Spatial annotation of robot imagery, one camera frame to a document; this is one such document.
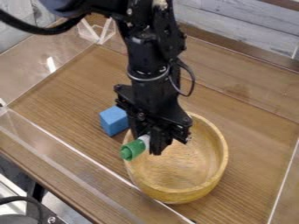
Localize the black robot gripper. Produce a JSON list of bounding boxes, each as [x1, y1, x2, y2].
[[115, 71, 193, 156]]

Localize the green white marker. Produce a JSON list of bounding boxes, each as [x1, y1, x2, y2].
[[121, 135, 151, 161]]

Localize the brown wooden bowl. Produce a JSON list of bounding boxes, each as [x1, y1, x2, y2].
[[125, 112, 230, 204]]

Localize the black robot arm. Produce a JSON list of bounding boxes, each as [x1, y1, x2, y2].
[[0, 0, 193, 156]]

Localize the blue foam block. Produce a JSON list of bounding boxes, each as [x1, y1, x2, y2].
[[99, 106, 129, 137]]

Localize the black metal stand base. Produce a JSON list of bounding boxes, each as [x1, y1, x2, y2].
[[0, 207, 67, 224]]

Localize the clear acrylic triangle bracket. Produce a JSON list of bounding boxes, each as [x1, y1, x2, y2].
[[78, 18, 117, 45]]

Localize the black cable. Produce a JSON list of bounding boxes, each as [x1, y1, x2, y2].
[[0, 195, 45, 224]]

